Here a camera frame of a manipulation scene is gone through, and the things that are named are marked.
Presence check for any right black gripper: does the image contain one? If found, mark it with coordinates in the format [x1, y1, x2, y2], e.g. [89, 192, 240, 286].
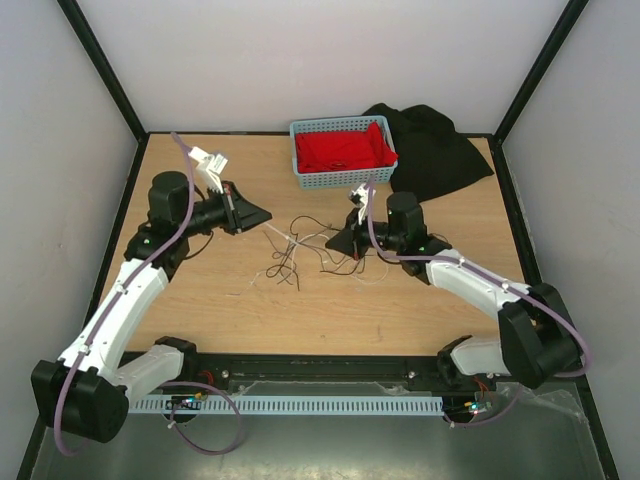
[326, 205, 405, 260]

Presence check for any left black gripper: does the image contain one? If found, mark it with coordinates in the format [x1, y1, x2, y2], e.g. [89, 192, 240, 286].
[178, 180, 271, 238]

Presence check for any white thin wire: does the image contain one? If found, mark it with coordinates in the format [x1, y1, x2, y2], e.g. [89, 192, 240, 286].
[224, 229, 391, 299]

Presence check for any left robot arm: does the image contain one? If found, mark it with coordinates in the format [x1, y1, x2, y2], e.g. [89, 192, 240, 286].
[31, 171, 272, 443]

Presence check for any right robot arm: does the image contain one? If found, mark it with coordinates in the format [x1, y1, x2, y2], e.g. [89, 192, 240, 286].
[326, 184, 590, 389]

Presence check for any blue perforated plastic basket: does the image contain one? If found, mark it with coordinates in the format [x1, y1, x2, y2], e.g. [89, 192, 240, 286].
[289, 115, 398, 189]

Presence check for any red cloth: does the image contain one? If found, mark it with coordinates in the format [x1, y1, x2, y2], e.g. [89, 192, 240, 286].
[294, 123, 398, 174]

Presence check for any black cloth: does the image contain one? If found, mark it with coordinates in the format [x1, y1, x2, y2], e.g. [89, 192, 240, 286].
[365, 103, 494, 202]

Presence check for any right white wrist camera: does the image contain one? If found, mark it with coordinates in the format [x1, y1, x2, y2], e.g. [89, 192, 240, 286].
[349, 183, 376, 225]

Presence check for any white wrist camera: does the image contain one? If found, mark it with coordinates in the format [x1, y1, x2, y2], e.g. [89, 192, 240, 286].
[349, 183, 376, 225]
[188, 147, 228, 193]

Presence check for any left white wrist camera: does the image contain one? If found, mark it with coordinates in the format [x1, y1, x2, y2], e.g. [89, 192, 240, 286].
[188, 147, 228, 193]

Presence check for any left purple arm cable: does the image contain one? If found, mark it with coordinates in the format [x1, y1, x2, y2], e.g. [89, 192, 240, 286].
[52, 131, 244, 457]

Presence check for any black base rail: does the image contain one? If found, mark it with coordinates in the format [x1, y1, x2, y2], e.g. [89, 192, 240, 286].
[54, 351, 586, 391]

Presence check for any grey slotted cable duct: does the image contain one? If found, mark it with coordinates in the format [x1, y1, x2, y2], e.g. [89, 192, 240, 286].
[129, 394, 443, 417]

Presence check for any black metal frame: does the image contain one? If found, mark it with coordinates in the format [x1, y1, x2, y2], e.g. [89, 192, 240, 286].
[14, 0, 621, 480]

